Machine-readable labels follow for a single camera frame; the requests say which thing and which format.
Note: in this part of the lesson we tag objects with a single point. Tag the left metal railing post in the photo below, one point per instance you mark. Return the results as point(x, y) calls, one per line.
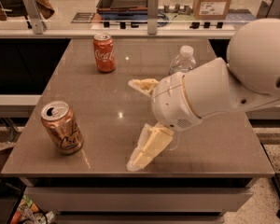
point(38, 26)

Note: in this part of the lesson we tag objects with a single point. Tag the red Coca-Cola can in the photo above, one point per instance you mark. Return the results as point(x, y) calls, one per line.
point(104, 52)

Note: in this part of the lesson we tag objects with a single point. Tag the grey table drawer base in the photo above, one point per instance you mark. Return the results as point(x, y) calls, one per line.
point(139, 205)

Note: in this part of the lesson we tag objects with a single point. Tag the bin with colourful trash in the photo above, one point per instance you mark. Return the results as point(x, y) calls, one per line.
point(28, 212)

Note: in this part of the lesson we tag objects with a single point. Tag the right metal railing post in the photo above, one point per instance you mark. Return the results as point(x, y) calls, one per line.
point(269, 11)

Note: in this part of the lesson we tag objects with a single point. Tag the clear plastic water bottle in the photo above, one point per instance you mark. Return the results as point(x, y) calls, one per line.
point(184, 61)

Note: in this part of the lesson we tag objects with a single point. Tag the cardboard box with label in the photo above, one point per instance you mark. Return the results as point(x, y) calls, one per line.
point(211, 9)

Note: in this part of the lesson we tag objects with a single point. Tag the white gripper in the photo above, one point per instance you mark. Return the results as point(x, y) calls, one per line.
point(171, 101)

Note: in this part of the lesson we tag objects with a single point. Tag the orange LaCroix can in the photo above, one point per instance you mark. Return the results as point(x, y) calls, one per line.
point(60, 122)

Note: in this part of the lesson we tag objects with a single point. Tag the middle metal railing post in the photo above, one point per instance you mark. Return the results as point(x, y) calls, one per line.
point(152, 16)

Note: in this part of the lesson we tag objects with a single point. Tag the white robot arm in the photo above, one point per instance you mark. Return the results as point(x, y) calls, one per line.
point(247, 80)

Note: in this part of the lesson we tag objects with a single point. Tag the metal railing post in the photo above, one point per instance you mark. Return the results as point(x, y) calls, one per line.
point(38, 26)
point(152, 16)
point(269, 11)

